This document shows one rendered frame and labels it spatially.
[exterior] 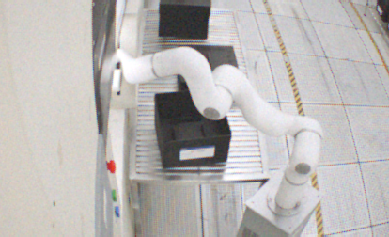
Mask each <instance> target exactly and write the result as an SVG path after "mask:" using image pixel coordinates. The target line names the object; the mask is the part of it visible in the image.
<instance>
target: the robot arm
mask: <svg viewBox="0 0 389 237"><path fill-rule="evenodd" d="M118 62H122V65H123V72H124V76H125V78H126V81H127V82H128V83H129V84H131V83H133V84H135V83H141V82H146V81H150V80H155V79H160V78H164V77H168V76H173V75H180V74H181V75H182V76H183V77H184V78H185V80H186V82H187V84H188V87H189V89H190V92H191V95H192V98H193V101H194V105H195V106H196V108H197V110H198V111H199V112H200V113H201V114H202V115H203V116H204V117H206V118H208V119H222V118H224V117H225V116H226V115H227V113H228V112H229V110H230V108H231V105H232V103H233V101H235V102H236V104H237V105H238V107H239V108H240V110H241V114H242V116H243V118H244V119H245V121H246V122H247V123H248V124H249V125H251V126H252V127H254V128H256V129H257V130H259V131H261V132H262V133H264V134H266V135H268V136H270V137H275V136H276V137H278V136H282V135H283V134H289V135H291V136H293V138H294V139H295V140H294V144H293V148H292V153H291V156H290V159H289V160H288V163H287V165H286V169H285V172H284V174H283V177H282V180H281V183H278V184H277V185H275V187H273V188H272V189H271V190H270V192H269V194H268V199H267V200H268V202H267V203H268V206H269V207H270V210H272V212H273V213H275V214H279V215H280V216H282V215H283V216H291V215H294V214H297V213H299V212H300V211H301V210H302V209H303V207H304V205H305V203H306V193H305V191H304V189H305V187H306V185H307V183H308V181H309V178H310V176H311V175H312V174H314V173H315V171H316V168H317V165H318V162H319V154H320V148H321V141H322V128H321V126H320V123H318V122H317V121H316V120H314V119H313V118H310V117H303V116H295V115H290V114H287V113H284V112H283V111H281V110H279V109H278V108H276V107H275V106H273V105H271V104H270V103H268V102H267V101H265V100H264V99H262V98H261V97H260V96H259V95H258V94H257V92H256V90H255V89H254V88H253V86H252V84H251V83H250V81H249V80H248V78H247V77H246V75H245V74H244V73H243V72H242V71H241V70H239V69H238V68H236V67H234V66H231V65H222V66H219V67H218V68H216V69H215V70H214V71H213V72H212V73H211V71H210V65H209V63H208V61H207V59H206V58H205V57H204V56H202V55H201V54H200V53H199V52H197V51H196V50H194V49H192V48H189V47H177V48H173V49H169V50H165V51H162V52H159V53H155V54H151V55H145V56H144V57H140V58H137V59H135V58H134V57H133V56H132V55H131V54H129V53H128V52H126V51H124V50H121V49H118V52H117V61H116V64H117V63H118ZM121 85H122V70H115V72H114V79H113V86H112V91H114V92H119V91H120V90H121Z"/></svg>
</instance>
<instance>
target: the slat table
mask: <svg viewBox="0 0 389 237"><path fill-rule="evenodd" d="M158 15H160V14H159V9H158V8H144V9H142V16H141V17H140V30H139V31H138V45H137V55H138V58H140V57H144V56H145V55H150V54H155V53H159V52H162V51H156V50H163V51H165V50H169V49H173V48H177V47H166V46H179V45H217V44H218V45H220V46H233V47H234V51H235V55H236V58H242V59H237V62H243V63H238V64H239V66H244V67H240V69H242V70H241V71H242V72H243V73H246V74H245V75H246V77H247V78H248V80H249V81H250V83H251V84H252V86H253V88H254V89H256V87H255V82H254V78H253V73H252V68H251V62H250V58H249V56H248V54H247V48H246V44H245V39H244V35H243V33H242V31H241V23H240V18H239V14H238V13H237V10H236V9H217V8H212V9H211V14H210V19H209V21H213V22H209V26H214V27H209V29H208V31H209V35H215V36H208V38H216V39H188V38H162V39H155V38H161V37H158V34H159V16H158ZM147 16H154V17H147ZM223 17H231V18H223ZM148 18H156V19H148ZM217 19H230V20H217ZM217 21H220V22H217ZM226 24H231V25H226ZM146 26H148V27H146ZM218 26H223V27H218ZM228 27H230V28H228ZM147 29H155V30H147ZM211 29H214V30H211ZM236 30H237V31H236ZM146 32H147V33H146ZM210 32H215V33H210ZM219 32H225V33H219ZM227 33H230V34H227ZM235 33H237V34H235ZM145 35H156V36H145ZM235 36H236V37H235ZM220 38H221V39H220ZM145 40H155V41H145ZM170 40H204V41H170ZM221 41H229V42H221ZM236 42H238V43H236ZM151 43H162V44H151ZM166 43H168V44H166ZM182 43H212V44H182ZM145 44H149V45H145ZM234 45H240V46H234ZM146 47H163V48H146ZM147 51H154V52H147ZM237 52H240V53H237ZM173 76H177V75H173ZM174 79H178V76H177V77H164V78H160V79H155V80H162V81H146V82H141V83H137V94H136V108H131V122H130V137H131V138H130V153H129V163H130V169H129V180H130V187H131V196H132V203H137V205H138V206H139V208H134V207H133V205H132V208H133V213H134V222H135V225H136V233H137V236H138V237H144V236H143V232H142V221H141V209H140V207H141V196H140V186H141V183H150V184H187V185H202V184H216V183H240V184H241V200H242V205H241V206H242V213H243V214H244V212H245V208H246V206H245V205H243V204H244V203H245V200H246V196H245V190H244V183H245V182H260V184H259V187H258V190H259V189H260V188H261V187H262V186H263V185H264V184H265V183H266V182H267V180H269V179H270V171H269V167H268V157H267V152H266V148H267V147H266V143H265V137H264V133H262V132H261V131H259V130H257V129H256V128H254V127H239V126H251V125H249V124H248V123H247V122H238V121H245V119H244V118H237V117H242V114H241V113H237V112H241V110H240V108H236V107H238V105H237V104H236V103H235V101H233V103H232V105H231V107H232V108H230V110H229V112H228V113H227V117H228V121H229V124H230V127H231V130H232V133H233V134H232V140H231V141H230V148H229V151H230V152H229V153H228V157H231V158H227V162H232V164H206V165H202V166H183V167H232V168H233V169H165V168H163V163H161V164H141V162H161V161H162V158H140V156H161V153H160V152H140V151H160V148H159V147H140V146H159V143H158V142H140V140H157V137H156V136H141V135H156V133H155V132H141V130H155V128H154V126H141V125H154V121H141V120H154V117H141V116H154V112H142V111H154V107H142V106H154V103H142V102H153V100H154V98H142V97H155V94H145V93H144V92H147V93H166V92H175V91H177V90H179V89H178V88H172V87H179V85H171V84H177V83H178V80H174ZM165 80H173V81H165ZM144 84H157V85H144ZM160 85H161V86H160ZM166 85H171V86H166ZM144 88H161V89H144ZM166 88H172V89H166ZM138 91H139V94H138ZM138 96H139V98H138ZM137 112H138V113H137ZM232 112H233V113H232ZM137 115H138V117H137ZM232 116H233V118H232ZM137 119H138V121H137ZM233 121H234V122H233ZM233 126H235V127H233ZM234 131H235V132H234ZM239 131H256V132H239ZM136 134H137V137H136ZM239 135H257V137H239ZM235 136H236V137H235ZM136 139H137V142H136ZM234 141H236V142H234ZM240 141H257V142H240ZM235 146H236V147H237V148H235ZM241 146H258V148H241ZM241 151H258V152H241ZM136 153H137V154H136ZM136 155H137V159H136ZM255 156H259V157H255ZM237 157H238V158H237ZM242 157H254V158H242ZM136 160H137V162H136ZM250 161H260V163H248V164H243V163H242V162H250ZM237 162H239V163H238V164H237ZM140 166H145V167H161V168H162V169H147V168H140ZM244 166H260V167H261V168H243V167H244ZM238 168H239V169H238ZM258 171H261V172H262V173H256V174H243V172H258ZM140 172H153V173H162V175H156V174H140ZM135 173H136V174H135ZM166 173H233V175H166ZM238 173H239V174H238Z"/></svg>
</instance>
